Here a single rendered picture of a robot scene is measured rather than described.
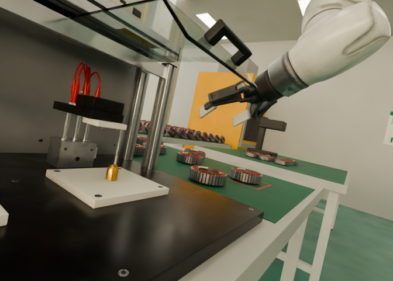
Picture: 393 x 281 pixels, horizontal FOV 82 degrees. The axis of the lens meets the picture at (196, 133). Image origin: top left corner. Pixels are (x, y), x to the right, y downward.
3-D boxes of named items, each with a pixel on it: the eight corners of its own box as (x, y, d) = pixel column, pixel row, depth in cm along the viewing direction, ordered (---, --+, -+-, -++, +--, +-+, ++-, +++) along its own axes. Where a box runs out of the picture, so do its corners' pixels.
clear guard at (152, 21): (257, 89, 47) (263, 60, 47) (188, 38, 27) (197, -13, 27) (148, 80, 65) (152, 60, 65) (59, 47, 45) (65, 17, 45)
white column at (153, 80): (159, 165, 460) (193, 2, 451) (142, 165, 423) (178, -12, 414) (142, 159, 489) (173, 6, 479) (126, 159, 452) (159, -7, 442)
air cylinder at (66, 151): (92, 167, 51) (97, 142, 50) (57, 168, 44) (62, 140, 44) (80, 161, 53) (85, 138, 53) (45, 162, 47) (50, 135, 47)
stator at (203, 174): (232, 187, 68) (235, 175, 67) (203, 187, 61) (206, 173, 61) (209, 176, 77) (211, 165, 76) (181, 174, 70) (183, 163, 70)
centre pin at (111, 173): (119, 180, 41) (121, 165, 41) (109, 181, 39) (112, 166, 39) (112, 177, 42) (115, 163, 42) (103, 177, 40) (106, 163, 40)
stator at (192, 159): (206, 165, 98) (208, 156, 98) (192, 166, 89) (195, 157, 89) (185, 159, 104) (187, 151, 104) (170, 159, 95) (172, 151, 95)
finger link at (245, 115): (248, 108, 68) (250, 108, 69) (231, 118, 73) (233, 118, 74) (250, 117, 67) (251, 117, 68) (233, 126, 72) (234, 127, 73)
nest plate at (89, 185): (168, 194, 43) (169, 187, 43) (93, 208, 30) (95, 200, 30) (119, 172, 51) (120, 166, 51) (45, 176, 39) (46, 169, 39)
